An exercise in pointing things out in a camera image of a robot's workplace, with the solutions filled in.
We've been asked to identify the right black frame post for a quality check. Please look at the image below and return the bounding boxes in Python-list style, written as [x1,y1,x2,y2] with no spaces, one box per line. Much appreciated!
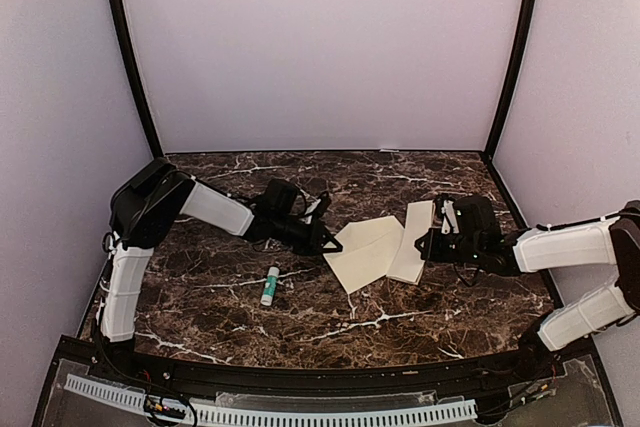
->
[483,0,536,164]

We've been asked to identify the cream envelope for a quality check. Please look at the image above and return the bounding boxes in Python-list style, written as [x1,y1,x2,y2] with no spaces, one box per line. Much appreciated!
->
[324,216,404,294]

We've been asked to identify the left black frame post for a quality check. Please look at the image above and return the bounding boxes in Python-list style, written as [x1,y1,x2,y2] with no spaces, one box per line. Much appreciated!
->
[108,0,164,158]

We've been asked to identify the green white glue stick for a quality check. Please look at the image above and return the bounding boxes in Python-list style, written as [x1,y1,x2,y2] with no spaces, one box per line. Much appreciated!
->
[260,267,280,307]

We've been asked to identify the black frame post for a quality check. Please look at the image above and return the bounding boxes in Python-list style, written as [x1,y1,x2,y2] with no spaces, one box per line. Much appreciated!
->
[108,0,164,158]
[483,0,536,164]

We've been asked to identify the black front rail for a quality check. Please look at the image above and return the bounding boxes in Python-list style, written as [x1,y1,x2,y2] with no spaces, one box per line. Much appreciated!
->
[75,341,553,398]

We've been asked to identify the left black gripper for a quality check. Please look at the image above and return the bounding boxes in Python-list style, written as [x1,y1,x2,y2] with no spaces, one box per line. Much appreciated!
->
[273,213,343,257]

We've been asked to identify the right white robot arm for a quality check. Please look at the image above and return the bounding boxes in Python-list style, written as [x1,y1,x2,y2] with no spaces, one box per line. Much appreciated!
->
[414,195,639,381]

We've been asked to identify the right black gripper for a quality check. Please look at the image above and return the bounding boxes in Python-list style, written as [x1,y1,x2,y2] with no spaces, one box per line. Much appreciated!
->
[415,227,483,265]

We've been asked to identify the white slotted cable duct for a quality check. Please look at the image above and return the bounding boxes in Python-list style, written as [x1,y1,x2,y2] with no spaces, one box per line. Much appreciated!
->
[64,374,477,426]

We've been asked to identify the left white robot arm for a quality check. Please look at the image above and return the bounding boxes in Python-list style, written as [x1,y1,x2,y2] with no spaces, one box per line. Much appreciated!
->
[97,157,343,343]

